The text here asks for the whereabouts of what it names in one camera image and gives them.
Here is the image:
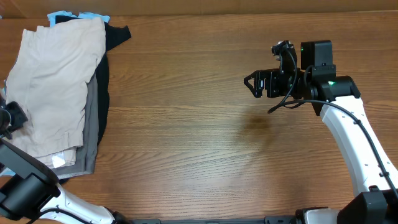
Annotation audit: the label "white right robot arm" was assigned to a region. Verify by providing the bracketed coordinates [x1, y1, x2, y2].
[244, 40, 397, 224]

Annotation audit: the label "grey shorts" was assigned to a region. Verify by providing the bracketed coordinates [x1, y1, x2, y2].
[52, 75, 99, 179]

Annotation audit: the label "black garment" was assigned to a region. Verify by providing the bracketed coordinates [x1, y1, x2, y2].
[55, 15, 132, 184]

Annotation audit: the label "beige shorts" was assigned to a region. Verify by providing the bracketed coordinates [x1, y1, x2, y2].
[5, 17, 107, 169]

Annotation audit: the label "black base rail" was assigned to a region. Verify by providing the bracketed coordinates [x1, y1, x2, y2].
[130, 215, 302, 224]

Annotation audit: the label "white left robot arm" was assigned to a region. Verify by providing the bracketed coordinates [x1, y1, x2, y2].
[1, 101, 130, 224]

